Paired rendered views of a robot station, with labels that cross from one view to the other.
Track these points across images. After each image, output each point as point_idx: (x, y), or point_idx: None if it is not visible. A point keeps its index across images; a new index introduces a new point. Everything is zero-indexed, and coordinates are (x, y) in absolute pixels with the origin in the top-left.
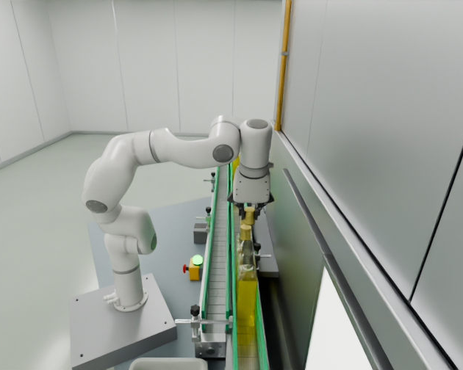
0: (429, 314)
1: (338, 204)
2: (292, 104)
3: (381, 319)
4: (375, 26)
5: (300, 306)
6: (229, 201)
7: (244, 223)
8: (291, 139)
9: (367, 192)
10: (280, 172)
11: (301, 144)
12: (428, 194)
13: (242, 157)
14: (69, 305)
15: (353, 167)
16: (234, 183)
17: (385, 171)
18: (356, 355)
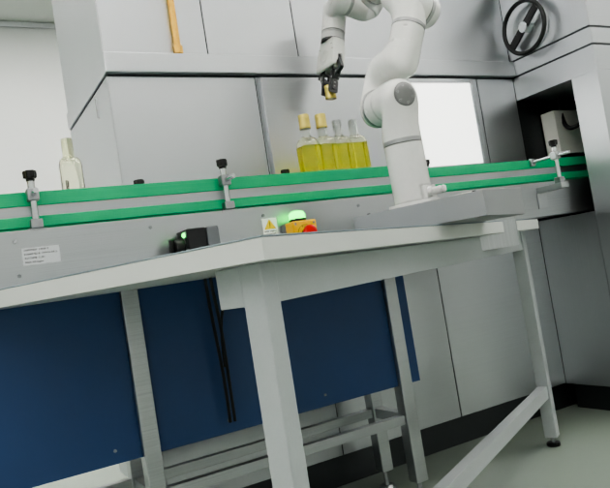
0: (422, 55)
1: (362, 56)
2: (223, 17)
3: (420, 67)
4: None
5: (373, 138)
6: (342, 68)
7: (336, 97)
8: (241, 51)
9: (381, 38)
10: (209, 105)
11: (279, 46)
12: None
13: (344, 25)
14: (487, 189)
15: (366, 33)
16: (343, 48)
17: (386, 25)
18: (421, 91)
